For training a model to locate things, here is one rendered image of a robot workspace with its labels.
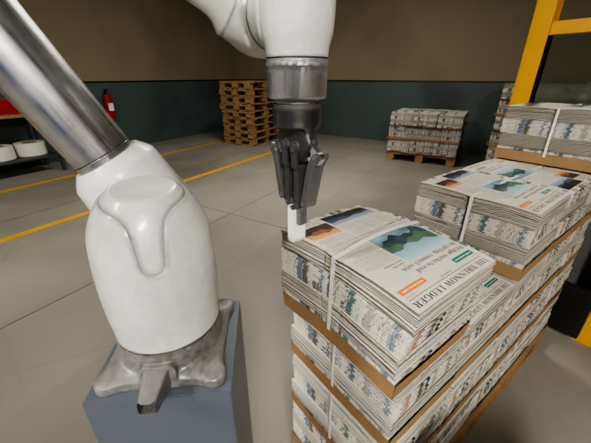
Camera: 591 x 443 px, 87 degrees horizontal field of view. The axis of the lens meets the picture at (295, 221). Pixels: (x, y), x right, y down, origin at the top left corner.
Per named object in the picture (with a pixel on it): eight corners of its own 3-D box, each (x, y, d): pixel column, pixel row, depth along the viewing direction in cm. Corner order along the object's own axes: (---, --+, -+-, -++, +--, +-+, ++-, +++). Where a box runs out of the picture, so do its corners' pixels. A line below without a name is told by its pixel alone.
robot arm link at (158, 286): (105, 373, 40) (48, 216, 31) (118, 291, 55) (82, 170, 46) (230, 336, 46) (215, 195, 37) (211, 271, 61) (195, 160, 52)
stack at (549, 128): (444, 331, 189) (505, 104, 135) (469, 310, 206) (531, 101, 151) (515, 375, 161) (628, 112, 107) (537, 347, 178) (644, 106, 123)
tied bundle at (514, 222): (407, 237, 122) (418, 180, 112) (447, 218, 138) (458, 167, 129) (516, 284, 95) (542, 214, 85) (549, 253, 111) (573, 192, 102)
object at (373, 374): (333, 345, 71) (336, 332, 69) (409, 296, 87) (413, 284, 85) (390, 402, 60) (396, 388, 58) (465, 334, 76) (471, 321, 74)
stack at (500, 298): (290, 461, 126) (288, 293, 91) (445, 330, 190) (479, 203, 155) (363, 570, 98) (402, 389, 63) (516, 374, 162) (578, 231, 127)
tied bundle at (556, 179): (448, 218, 138) (459, 167, 128) (479, 204, 154) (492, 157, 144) (550, 254, 111) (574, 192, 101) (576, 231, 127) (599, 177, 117)
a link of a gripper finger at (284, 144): (285, 141, 49) (280, 139, 50) (285, 206, 54) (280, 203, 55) (304, 138, 52) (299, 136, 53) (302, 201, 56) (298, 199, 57)
